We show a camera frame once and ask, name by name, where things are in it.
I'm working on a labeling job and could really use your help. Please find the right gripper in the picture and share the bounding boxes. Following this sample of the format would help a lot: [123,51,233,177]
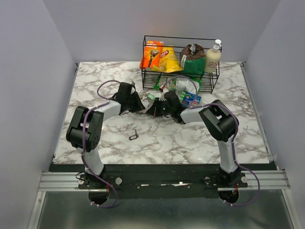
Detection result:
[146,98,173,117]

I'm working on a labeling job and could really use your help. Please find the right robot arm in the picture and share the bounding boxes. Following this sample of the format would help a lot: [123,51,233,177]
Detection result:
[146,91,240,187]

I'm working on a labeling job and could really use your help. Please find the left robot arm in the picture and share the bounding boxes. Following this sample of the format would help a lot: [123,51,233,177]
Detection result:
[66,82,145,188]

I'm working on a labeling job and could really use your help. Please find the green key tag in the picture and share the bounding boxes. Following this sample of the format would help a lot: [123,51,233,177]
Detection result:
[147,94,155,100]

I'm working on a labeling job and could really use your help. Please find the blue green sponge pack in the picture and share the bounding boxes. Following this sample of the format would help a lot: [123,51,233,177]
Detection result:
[179,91,201,107]

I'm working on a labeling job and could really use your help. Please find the black key tag with key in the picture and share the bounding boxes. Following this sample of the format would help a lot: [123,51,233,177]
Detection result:
[129,130,139,141]

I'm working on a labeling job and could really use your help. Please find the green white snack bag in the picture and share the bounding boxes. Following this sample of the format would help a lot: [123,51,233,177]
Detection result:
[154,76,202,94]

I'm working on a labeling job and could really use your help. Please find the yellow chips bag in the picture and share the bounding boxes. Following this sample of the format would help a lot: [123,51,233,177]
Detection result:
[152,46,183,73]

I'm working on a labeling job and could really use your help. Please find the orange razor box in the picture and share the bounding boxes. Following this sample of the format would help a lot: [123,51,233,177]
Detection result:
[140,41,163,70]

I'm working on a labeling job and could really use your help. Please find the brown and green bag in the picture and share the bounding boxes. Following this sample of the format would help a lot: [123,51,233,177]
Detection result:
[180,43,206,77]

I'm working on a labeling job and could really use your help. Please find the cream lotion pump bottle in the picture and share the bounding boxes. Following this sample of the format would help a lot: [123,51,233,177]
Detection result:
[204,39,222,73]

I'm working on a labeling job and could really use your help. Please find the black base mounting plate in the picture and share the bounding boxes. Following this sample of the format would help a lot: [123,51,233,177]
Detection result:
[79,164,248,199]

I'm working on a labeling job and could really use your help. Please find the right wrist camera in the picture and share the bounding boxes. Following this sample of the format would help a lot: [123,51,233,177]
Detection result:
[159,86,169,101]

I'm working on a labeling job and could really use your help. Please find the black wire rack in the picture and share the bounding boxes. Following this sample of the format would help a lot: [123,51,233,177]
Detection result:
[142,35,223,95]

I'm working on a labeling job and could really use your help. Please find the aluminium rail frame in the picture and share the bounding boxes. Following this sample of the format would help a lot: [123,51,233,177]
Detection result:
[26,62,296,229]

